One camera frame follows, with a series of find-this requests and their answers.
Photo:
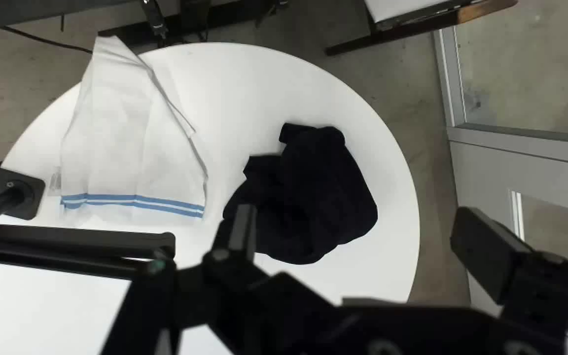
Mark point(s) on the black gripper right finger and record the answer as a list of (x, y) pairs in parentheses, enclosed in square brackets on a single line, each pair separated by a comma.
[(494, 257)]

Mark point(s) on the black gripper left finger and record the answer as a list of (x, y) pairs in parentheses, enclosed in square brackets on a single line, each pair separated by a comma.
[(242, 229)]

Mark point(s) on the black t-shirt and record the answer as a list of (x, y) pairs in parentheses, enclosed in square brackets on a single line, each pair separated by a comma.
[(311, 198)]

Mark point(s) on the white towel blue stripes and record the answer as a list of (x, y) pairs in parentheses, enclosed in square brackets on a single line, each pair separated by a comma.
[(133, 131)]

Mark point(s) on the black clamp-on hanging stand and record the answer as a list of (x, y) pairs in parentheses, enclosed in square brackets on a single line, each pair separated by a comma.
[(68, 243)]

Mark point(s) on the white desk wooden edge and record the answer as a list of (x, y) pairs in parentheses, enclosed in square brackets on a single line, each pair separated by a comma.
[(415, 8)]

